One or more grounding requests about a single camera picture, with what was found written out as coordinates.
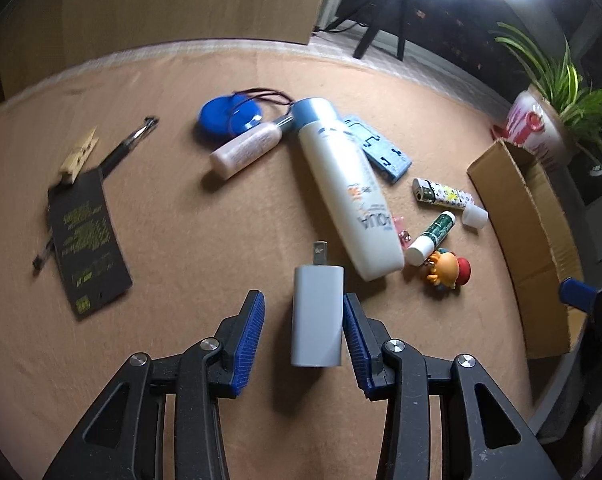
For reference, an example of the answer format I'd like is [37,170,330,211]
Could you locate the black gel pen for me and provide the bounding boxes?
[32,116,160,278]

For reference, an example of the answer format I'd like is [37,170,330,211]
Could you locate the white power adapter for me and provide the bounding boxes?
[290,240,343,368]

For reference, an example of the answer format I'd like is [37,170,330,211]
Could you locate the blue round tape measure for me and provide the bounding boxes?
[198,93,263,143]

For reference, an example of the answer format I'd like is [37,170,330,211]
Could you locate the white red flower pot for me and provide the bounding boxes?
[505,84,577,170]

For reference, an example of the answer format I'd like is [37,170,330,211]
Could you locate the white cylinder cap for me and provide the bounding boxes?
[462,204,489,230]

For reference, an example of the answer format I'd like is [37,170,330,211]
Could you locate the black card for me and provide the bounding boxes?
[48,168,133,318]

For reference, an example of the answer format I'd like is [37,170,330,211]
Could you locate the spider plant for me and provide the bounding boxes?
[494,22,602,167]

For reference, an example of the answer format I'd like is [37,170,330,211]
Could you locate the patterned lighter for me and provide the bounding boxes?
[412,178,475,209]

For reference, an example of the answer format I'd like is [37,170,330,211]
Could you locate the small pink bottle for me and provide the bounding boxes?
[210,114,293,180]

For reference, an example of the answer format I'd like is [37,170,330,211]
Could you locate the white sunscreen bottle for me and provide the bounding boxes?
[291,98,404,282]

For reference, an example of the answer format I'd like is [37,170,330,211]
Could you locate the cardboard box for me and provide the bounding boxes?
[467,140,583,360]

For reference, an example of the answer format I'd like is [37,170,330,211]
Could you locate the wooden clothespin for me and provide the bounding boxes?
[59,128,98,185]

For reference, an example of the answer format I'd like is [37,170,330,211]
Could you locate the red pot saucer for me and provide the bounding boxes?
[490,125,508,140]

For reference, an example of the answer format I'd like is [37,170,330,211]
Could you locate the small pink candy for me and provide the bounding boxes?
[393,216,412,250]

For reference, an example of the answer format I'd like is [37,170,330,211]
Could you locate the blue patterned card box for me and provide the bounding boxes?
[343,115,412,184]

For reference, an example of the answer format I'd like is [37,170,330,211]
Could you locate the dragon keychain figurine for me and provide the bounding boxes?
[425,248,472,289]

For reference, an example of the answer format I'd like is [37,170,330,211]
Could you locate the dark hair tie loop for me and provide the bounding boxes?
[235,86,296,110]

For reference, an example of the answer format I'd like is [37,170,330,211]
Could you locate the green lip balm stick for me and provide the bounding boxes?
[405,211,456,266]

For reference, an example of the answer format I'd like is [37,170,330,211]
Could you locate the large plywood board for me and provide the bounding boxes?
[0,0,323,96]

